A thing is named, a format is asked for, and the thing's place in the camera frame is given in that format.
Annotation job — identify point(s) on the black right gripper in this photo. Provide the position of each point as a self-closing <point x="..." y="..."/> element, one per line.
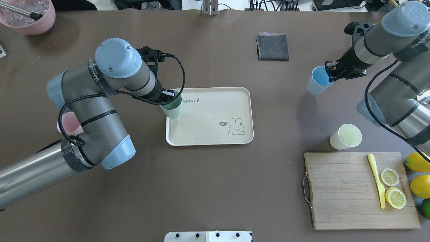
<point x="345" y="63"/>

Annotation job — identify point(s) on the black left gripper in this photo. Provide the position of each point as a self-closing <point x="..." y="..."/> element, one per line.
<point x="157" y="93"/>

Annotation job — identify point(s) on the green plastic cup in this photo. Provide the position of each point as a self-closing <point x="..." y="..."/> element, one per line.
<point x="174" y="109"/>

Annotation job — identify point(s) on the blue plastic cup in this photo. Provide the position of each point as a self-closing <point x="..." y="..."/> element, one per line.
<point x="318" y="81"/>

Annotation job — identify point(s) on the pink plastic cup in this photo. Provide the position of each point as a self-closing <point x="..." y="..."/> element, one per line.
<point x="70" y="124"/>

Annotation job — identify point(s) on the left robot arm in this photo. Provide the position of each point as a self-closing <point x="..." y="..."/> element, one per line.
<point x="92" y="130"/>

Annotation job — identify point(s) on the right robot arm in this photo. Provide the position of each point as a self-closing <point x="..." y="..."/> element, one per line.
<point x="393" y="104"/>

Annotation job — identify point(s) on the cream rabbit tray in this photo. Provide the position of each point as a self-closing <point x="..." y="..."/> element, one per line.
<point x="212" y="116"/>

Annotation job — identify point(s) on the grey folded cloth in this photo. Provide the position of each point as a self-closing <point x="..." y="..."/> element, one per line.
<point x="272" y="47"/>

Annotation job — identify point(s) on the pale yellow plastic cup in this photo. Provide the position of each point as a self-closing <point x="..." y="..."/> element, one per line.
<point x="347" y="136"/>

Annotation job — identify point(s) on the wooden cutting board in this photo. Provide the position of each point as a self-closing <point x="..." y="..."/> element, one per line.
<point x="344" y="196"/>

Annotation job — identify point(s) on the lemon slice upper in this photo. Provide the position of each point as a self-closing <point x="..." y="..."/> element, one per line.
<point x="389" y="177"/>

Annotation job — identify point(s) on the lemon slice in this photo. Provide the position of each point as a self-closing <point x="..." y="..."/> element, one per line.
<point x="389" y="177"/>
<point x="395" y="198"/>

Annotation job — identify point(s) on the whole yellow lemon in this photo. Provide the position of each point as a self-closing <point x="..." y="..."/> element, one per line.
<point x="417" y="163"/>
<point x="420" y="186"/>

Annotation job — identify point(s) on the yellow plastic knife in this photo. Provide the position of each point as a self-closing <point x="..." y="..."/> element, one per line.
<point x="378" y="183"/>

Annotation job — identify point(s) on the lemon slice lower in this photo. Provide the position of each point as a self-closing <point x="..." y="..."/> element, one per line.
<point x="395" y="198"/>

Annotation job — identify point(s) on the metal tongs in bowl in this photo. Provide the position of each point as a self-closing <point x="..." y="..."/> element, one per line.
<point x="32" y="15"/>

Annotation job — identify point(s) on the pink bowl with ice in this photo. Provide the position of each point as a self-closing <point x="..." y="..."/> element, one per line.
<point x="26" y="25"/>

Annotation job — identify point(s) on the green lime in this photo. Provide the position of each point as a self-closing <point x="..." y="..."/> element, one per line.
<point x="425" y="208"/>

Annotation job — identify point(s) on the aluminium frame post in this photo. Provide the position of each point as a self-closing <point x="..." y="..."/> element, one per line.
<point x="210" y="7"/>

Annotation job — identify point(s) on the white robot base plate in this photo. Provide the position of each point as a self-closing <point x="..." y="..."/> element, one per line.
<point x="209" y="236"/>

